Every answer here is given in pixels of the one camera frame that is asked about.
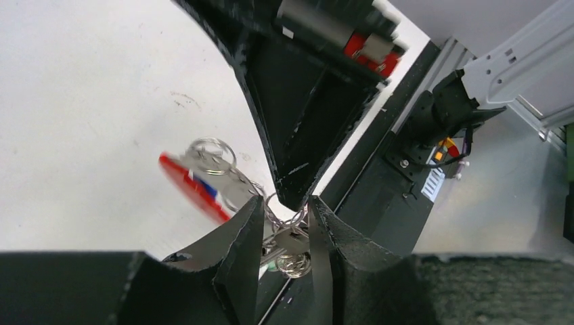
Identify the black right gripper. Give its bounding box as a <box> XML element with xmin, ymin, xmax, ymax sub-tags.
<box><xmin>178</xmin><ymin>1</ymin><xmax>406</xmax><ymax>210</ymax></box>

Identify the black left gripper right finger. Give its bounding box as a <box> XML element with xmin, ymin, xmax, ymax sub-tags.
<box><xmin>308</xmin><ymin>196</ymin><xmax>573</xmax><ymax>324</ymax></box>

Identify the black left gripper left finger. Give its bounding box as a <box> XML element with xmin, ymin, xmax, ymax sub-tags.
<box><xmin>1</xmin><ymin>197</ymin><xmax>264</xmax><ymax>324</ymax></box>

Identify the silver key organiser plate with rings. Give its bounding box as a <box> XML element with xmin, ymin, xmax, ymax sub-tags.
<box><xmin>158</xmin><ymin>137</ymin><xmax>311</xmax><ymax>279</ymax></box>

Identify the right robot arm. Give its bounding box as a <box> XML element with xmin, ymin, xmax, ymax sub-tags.
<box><xmin>178</xmin><ymin>1</ymin><xmax>573</xmax><ymax>211</ymax></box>

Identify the green plastic bin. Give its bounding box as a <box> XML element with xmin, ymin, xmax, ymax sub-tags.
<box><xmin>566</xmin><ymin>123</ymin><xmax>574</xmax><ymax>183</ymax></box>

